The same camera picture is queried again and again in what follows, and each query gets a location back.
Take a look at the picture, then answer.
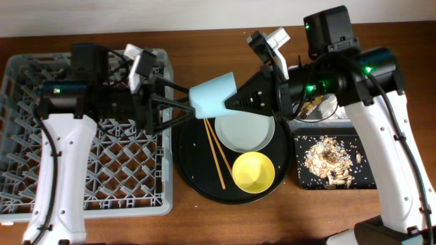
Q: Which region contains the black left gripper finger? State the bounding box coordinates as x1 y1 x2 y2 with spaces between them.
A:
149 95 195 133
155 77 189 98

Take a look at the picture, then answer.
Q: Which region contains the gold snack wrapper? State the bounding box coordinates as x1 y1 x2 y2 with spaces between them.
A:
299 95 324 119

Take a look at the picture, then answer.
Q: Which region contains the grey round plate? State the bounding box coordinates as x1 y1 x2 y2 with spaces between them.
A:
214 112 276 153

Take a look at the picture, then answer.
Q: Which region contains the white tissue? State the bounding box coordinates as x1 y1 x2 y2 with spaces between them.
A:
318 95 342 120

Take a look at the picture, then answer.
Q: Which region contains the light blue plastic cup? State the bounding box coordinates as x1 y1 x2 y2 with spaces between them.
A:
189 72 238 119

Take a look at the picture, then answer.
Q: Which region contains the yellow plastic bowl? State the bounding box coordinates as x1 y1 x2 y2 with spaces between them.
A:
232 152 275 194

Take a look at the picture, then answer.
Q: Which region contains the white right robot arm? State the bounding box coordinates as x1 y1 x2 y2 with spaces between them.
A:
225 48 435 244

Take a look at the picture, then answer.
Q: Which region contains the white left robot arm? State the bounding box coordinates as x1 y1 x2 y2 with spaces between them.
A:
22 77 194 244

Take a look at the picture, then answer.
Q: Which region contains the clear plastic waste bin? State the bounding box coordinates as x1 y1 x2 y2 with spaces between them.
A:
287 94 353 131

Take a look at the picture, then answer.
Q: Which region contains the black rectangular food-waste tray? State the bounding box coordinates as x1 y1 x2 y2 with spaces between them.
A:
294 128 376 190

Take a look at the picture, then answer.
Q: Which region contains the grey dishwasher rack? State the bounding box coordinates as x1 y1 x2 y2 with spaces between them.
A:
1 53 173 223

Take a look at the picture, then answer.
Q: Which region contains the round black tray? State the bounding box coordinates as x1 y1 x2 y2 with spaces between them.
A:
173 119 294 205

